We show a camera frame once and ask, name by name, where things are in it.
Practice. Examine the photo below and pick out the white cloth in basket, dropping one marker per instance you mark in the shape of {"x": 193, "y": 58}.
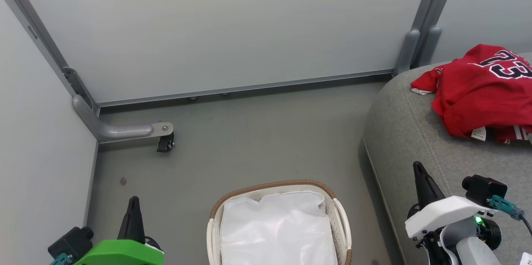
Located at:
{"x": 278, "y": 231}

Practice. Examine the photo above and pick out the grey metal partition foot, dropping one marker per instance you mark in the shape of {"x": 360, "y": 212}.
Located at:
{"x": 116, "y": 132}

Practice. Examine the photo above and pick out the black caster wheel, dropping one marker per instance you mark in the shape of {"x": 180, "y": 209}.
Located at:
{"x": 165, "y": 143}

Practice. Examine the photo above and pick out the white basket with brown rim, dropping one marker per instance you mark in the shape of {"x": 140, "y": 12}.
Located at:
{"x": 341, "y": 231}

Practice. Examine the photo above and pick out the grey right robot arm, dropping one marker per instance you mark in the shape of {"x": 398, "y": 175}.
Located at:
{"x": 469, "y": 250}

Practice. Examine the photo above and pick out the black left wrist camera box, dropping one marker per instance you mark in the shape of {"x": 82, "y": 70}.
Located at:
{"x": 72, "y": 242}

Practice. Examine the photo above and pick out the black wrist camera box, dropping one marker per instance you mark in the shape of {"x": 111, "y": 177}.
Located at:
{"x": 484, "y": 190}
{"x": 72, "y": 242}

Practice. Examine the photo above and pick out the red sports jersey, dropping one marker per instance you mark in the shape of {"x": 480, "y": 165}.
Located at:
{"x": 469, "y": 90}

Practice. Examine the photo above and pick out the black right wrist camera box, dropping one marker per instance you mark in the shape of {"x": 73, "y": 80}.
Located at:
{"x": 484, "y": 190}

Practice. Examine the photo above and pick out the grey partition post beside sofa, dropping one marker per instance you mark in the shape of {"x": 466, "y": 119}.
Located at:
{"x": 428, "y": 19}

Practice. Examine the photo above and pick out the grey fabric sofa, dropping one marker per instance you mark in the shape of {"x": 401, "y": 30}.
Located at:
{"x": 399, "y": 132}

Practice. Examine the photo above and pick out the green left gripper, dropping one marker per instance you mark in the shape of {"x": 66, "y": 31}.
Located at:
{"x": 120, "y": 254}

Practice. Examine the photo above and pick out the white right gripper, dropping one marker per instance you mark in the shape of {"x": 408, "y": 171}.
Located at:
{"x": 449, "y": 213}

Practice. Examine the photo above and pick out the small white printed tag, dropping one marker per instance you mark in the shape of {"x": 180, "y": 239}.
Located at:
{"x": 526, "y": 259}

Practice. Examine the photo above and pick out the grey partition bottom rail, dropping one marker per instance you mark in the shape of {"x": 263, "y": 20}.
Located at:
{"x": 249, "y": 88}

